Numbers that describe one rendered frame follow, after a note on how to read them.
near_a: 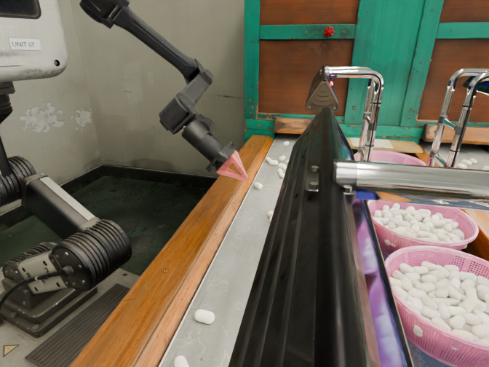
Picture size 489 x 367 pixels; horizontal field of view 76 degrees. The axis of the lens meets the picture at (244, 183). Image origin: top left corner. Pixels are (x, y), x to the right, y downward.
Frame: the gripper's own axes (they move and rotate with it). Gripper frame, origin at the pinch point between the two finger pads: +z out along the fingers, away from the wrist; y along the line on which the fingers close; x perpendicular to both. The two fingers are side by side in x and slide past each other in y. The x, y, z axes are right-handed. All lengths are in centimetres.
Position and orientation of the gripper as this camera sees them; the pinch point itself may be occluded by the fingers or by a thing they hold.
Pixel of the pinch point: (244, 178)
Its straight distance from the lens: 82.8
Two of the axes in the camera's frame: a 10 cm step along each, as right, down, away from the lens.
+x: -6.2, 6.4, 4.5
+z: 7.4, 6.6, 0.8
